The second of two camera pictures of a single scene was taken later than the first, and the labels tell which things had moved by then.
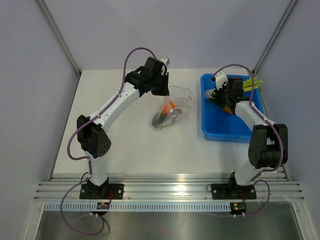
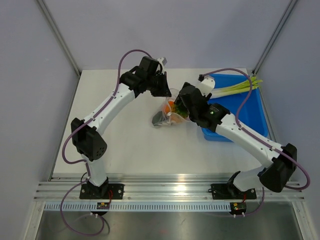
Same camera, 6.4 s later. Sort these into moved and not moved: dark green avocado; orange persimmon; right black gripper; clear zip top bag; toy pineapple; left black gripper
Moved: toy pineapple; right black gripper
Not moved: clear zip top bag; dark green avocado; orange persimmon; left black gripper
